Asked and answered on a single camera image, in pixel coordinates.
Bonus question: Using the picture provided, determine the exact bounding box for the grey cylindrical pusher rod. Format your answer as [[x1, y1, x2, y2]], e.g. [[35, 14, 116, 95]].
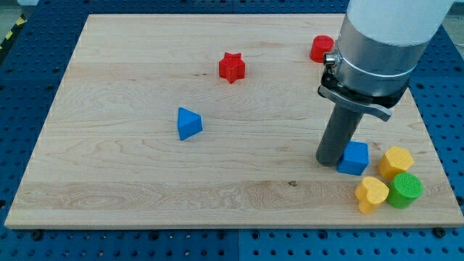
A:
[[315, 104, 363, 167]]

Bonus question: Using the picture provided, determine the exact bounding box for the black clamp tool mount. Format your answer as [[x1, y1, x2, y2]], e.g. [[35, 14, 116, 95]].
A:
[[318, 70, 409, 122]]

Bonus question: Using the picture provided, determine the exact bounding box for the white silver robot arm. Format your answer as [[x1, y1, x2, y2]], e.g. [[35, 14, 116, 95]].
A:
[[315, 0, 453, 167]]

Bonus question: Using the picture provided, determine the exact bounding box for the blue cube block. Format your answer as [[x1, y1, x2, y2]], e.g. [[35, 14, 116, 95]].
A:
[[336, 141, 370, 175]]

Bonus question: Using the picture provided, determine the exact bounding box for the red star block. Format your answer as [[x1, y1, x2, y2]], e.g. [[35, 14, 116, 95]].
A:
[[218, 52, 246, 83]]

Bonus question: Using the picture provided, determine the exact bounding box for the red cylinder block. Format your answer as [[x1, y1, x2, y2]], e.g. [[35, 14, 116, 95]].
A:
[[310, 35, 335, 63]]

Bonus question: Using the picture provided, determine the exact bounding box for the yellow hexagon block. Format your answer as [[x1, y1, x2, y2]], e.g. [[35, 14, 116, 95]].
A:
[[377, 146, 414, 180]]

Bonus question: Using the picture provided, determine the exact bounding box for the yellow heart block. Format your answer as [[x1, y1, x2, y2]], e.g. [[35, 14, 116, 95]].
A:
[[355, 176, 389, 214]]

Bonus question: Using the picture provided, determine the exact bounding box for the green cylinder block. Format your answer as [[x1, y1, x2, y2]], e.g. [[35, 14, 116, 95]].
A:
[[386, 173, 423, 209]]

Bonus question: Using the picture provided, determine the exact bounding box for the blue triangle block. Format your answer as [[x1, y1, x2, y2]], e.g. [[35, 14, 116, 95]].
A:
[[177, 107, 203, 141]]

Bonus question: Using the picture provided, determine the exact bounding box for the light wooden board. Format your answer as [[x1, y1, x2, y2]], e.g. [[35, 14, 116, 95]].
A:
[[5, 14, 463, 229]]

